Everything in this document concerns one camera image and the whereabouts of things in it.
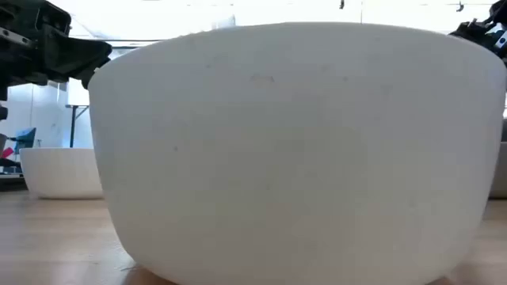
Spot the blue chair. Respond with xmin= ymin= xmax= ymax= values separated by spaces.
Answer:
xmin=7 ymin=127 xmax=37 ymax=155

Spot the black-legged table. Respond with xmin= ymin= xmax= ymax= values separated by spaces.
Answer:
xmin=65 ymin=103 xmax=90 ymax=149

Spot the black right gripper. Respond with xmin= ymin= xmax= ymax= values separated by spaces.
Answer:
xmin=448 ymin=0 xmax=507 ymax=67

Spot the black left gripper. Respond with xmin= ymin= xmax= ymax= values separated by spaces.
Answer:
xmin=0 ymin=0 xmax=113 ymax=91

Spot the white bowl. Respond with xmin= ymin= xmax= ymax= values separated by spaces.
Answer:
xmin=87 ymin=21 xmax=507 ymax=285
xmin=19 ymin=146 xmax=105 ymax=200
xmin=489 ymin=141 xmax=507 ymax=200

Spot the black aluminium frame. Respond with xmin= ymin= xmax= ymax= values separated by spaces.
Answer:
xmin=0 ymin=158 xmax=29 ymax=192

